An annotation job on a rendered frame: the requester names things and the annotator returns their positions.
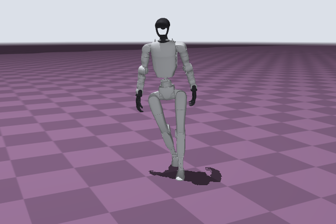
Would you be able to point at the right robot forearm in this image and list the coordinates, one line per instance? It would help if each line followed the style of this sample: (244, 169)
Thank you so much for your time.
(140, 83)

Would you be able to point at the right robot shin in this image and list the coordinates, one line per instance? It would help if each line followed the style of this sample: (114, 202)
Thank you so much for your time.
(168, 140)

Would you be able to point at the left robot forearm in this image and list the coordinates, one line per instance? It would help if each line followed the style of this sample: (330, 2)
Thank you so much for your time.
(191, 78)

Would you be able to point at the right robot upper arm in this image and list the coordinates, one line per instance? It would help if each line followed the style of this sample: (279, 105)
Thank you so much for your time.
(146, 49)

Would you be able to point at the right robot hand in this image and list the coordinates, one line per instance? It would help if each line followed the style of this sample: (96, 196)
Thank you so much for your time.
(138, 100)

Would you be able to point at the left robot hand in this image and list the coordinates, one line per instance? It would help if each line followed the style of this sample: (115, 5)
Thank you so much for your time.
(194, 89)

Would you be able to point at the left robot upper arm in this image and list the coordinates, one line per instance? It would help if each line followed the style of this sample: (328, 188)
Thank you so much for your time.
(182, 49)

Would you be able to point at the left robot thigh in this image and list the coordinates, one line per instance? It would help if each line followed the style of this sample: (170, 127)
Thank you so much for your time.
(180, 111)

